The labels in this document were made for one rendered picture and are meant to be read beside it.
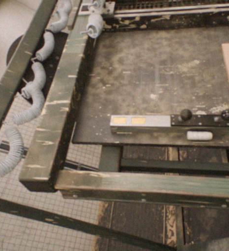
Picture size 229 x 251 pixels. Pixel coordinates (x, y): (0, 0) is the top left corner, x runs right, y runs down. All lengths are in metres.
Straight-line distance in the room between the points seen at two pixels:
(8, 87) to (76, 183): 0.86
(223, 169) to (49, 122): 0.63
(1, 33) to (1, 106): 5.88
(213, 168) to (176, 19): 0.79
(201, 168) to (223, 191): 0.16
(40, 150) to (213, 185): 0.55
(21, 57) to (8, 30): 5.71
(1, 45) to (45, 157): 6.26
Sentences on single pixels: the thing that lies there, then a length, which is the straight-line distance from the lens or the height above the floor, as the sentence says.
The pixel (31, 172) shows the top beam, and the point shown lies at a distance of 0.80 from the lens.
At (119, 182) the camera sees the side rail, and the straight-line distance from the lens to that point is 0.77.
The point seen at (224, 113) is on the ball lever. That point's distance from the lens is 0.80.
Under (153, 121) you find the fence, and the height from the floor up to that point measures 1.57.
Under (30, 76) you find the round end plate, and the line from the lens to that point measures 1.67.
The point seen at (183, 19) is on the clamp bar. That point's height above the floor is 1.45.
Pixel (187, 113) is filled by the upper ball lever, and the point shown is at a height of 1.55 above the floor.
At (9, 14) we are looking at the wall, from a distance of 7.74.
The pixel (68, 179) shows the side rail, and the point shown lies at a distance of 0.81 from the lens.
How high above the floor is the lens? 1.96
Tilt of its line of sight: 18 degrees down
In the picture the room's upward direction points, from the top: 70 degrees counter-clockwise
